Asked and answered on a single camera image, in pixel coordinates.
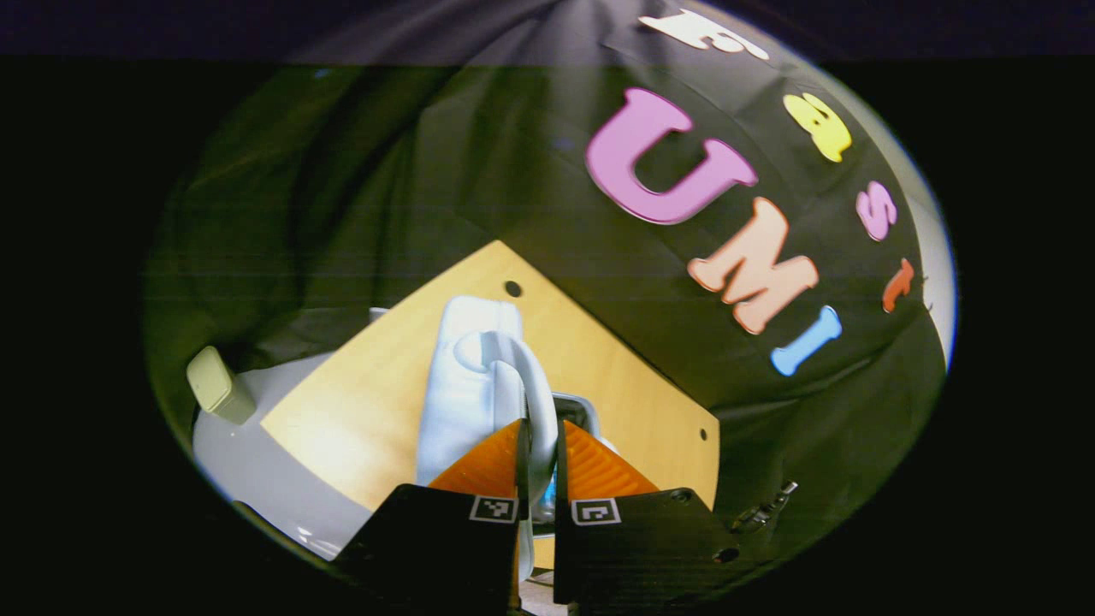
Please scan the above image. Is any beige rectangular block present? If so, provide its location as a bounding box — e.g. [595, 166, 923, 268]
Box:
[186, 346, 257, 426]

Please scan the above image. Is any black backdrop cloth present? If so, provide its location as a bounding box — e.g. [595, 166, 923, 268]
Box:
[145, 0, 950, 557]

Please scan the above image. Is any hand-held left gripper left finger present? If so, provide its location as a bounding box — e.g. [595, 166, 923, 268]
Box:
[330, 418, 526, 613]

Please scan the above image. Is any small metal clip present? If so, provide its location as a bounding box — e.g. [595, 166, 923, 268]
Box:
[731, 479, 801, 533]

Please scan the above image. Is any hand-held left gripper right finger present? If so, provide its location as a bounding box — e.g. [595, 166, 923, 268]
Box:
[553, 418, 743, 607]

